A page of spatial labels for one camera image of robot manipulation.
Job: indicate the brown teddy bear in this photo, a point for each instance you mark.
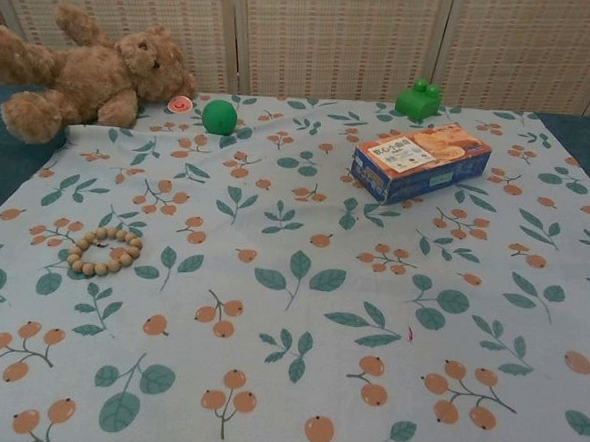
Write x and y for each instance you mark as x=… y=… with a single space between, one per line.
x=93 y=78

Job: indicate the woven folding screen panel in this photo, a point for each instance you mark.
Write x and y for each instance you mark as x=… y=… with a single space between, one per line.
x=138 y=1
x=531 y=50
x=341 y=38

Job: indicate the blue orange biscuit box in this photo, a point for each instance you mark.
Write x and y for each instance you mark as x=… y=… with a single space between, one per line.
x=419 y=161

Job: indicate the green ball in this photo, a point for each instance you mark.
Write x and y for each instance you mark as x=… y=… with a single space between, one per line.
x=219 y=118

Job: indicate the floral leaf berry tablecloth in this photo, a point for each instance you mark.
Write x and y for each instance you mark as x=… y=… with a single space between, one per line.
x=291 y=281

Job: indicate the green frog toy block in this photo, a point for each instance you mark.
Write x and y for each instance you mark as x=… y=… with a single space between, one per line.
x=418 y=104

